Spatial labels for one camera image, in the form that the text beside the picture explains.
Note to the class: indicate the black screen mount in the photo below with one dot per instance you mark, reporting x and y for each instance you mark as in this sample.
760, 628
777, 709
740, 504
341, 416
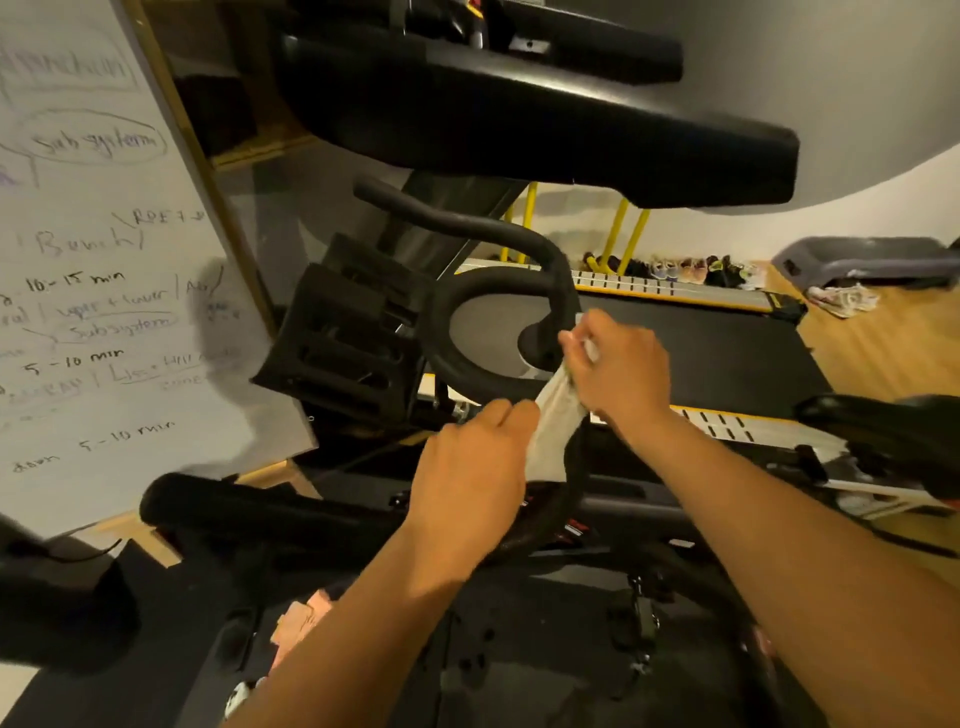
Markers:
585, 45

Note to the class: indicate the person's right hand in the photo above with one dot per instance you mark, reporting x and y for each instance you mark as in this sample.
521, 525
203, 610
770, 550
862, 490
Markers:
626, 375

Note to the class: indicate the white cleaning cloth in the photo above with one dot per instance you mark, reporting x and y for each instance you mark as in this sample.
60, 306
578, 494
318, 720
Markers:
555, 424

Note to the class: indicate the small white black object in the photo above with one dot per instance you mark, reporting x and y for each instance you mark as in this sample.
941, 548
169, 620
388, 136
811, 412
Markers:
240, 697

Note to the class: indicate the person's left fingers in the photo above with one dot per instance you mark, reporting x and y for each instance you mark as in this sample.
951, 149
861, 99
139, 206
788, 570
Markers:
502, 416

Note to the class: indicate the person's left forearm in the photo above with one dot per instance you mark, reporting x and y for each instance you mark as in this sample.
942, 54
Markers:
352, 645

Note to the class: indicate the black exercise bike frame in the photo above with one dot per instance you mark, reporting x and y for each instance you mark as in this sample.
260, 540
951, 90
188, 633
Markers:
540, 637

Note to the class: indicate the wooden whiteboard stand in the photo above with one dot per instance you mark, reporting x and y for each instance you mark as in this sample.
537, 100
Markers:
259, 146

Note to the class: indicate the black exercise bike screen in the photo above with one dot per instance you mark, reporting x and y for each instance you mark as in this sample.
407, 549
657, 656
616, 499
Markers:
525, 127

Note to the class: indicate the person's left hand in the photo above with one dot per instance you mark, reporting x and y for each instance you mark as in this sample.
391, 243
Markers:
465, 487

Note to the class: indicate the white handwritten whiteboard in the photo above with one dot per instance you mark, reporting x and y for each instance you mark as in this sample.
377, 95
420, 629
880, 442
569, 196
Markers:
112, 262

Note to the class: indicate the person's right fingers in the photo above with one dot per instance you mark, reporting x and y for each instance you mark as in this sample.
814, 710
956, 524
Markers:
589, 334

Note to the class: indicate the pink cloth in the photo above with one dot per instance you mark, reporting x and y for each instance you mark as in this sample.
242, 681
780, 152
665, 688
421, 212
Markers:
296, 622

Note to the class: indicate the grey aerobic step platform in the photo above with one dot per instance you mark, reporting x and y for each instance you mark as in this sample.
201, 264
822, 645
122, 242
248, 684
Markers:
862, 259

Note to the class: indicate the row of shoes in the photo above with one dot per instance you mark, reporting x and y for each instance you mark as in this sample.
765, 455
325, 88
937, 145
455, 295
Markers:
675, 270

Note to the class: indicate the black treadmill with yellow rails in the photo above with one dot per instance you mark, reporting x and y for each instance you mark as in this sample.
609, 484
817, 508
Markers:
712, 352

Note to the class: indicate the white sneaker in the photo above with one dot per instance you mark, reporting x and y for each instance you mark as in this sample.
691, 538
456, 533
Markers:
825, 301
862, 296

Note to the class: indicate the black rounded equipment part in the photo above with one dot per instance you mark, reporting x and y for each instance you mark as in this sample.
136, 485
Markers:
67, 607

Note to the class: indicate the person's right forearm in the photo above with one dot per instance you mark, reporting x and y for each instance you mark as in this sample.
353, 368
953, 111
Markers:
787, 570

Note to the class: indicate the black plastic weight holder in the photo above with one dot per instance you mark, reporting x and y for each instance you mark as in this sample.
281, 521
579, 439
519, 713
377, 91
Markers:
337, 337

